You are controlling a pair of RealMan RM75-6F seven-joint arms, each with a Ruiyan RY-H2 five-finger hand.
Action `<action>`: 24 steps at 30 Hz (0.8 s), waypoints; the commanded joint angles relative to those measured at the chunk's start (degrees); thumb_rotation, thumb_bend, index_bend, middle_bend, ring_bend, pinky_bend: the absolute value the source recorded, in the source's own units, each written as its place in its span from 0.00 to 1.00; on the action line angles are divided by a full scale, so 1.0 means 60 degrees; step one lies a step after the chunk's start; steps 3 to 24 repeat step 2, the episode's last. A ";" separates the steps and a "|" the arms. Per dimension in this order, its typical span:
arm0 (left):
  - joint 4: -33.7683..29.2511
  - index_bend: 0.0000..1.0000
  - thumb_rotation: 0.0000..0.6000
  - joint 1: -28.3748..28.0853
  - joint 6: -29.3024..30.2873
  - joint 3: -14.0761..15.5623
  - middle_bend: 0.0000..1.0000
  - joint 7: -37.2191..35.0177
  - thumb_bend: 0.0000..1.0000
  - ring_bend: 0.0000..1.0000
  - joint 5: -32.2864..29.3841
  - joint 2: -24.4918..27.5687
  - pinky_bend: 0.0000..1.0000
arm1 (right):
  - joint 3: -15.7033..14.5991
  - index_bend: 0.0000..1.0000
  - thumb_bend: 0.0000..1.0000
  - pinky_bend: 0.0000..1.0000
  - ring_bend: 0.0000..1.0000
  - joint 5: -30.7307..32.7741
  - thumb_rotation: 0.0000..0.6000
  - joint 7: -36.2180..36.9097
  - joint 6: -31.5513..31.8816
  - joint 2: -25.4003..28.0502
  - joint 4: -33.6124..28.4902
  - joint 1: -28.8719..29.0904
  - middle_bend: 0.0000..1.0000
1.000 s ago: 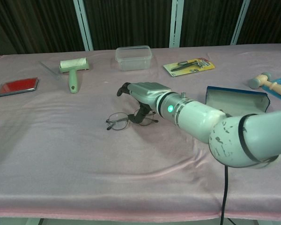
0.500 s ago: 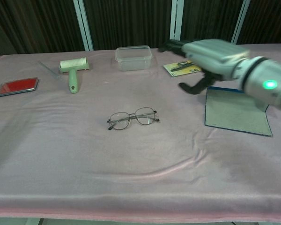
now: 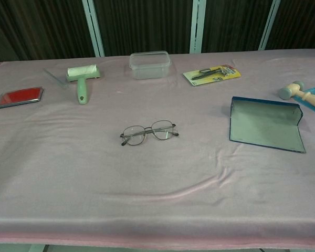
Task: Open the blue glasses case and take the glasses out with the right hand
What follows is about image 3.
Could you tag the thin metal-frame eyeglasses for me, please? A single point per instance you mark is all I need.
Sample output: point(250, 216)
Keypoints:
point(134, 135)

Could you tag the red stamp ink pad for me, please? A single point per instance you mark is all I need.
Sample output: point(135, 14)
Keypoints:
point(19, 96)

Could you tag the pink tablecloth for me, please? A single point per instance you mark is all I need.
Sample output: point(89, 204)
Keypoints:
point(147, 170)

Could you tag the razor in yellow blister pack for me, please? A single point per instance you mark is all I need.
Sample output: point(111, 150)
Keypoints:
point(212, 76)

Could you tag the clear plastic food container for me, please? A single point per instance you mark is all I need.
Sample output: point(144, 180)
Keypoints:
point(149, 68)

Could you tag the green lint roller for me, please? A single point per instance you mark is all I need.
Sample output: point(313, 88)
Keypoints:
point(82, 89)

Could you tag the dark blue glasses case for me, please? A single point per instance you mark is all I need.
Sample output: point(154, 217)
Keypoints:
point(262, 131)

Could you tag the white metal post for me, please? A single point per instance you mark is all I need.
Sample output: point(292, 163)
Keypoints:
point(269, 26)
point(198, 26)
point(93, 26)

